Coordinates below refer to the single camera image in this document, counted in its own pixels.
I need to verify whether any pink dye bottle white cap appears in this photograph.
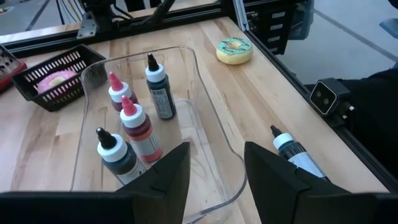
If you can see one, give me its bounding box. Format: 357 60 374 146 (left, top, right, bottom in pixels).
119 95 164 163
108 71 140 113

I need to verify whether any black aluminium table frame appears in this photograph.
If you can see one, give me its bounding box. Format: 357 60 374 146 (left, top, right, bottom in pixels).
0 0 398 194

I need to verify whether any black dye bottle white cap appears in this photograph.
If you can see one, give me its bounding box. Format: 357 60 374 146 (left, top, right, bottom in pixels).
95 126 147 186
269 124 329 180
145 52 177 121

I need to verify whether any silver aluminium extrusion bar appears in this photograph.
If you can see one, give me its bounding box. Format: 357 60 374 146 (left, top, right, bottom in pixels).
233 0 249 32

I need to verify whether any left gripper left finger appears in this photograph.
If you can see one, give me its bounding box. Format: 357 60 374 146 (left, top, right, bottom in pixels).
107 142 191 224

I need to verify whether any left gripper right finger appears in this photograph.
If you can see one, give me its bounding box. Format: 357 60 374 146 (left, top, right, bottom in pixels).
244 141 369 224

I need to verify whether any green frosted donut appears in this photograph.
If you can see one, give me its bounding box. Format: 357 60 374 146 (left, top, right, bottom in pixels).
215 37 254 66

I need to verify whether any black equipment rack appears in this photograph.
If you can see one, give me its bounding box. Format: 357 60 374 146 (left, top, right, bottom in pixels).
245 0 313 56

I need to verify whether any red-handled metal box grater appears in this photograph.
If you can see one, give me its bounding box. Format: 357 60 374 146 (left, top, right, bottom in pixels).
0 45 28 94

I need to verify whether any black slotted plastic basket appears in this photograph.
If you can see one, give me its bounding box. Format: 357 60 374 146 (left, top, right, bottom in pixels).
11 43 107 113

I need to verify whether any clear plastic bin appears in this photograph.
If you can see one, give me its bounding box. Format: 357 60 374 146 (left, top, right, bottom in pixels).
70 45 248 223

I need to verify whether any small black depth camera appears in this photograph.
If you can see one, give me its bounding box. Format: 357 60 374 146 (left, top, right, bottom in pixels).
309 77 355 121

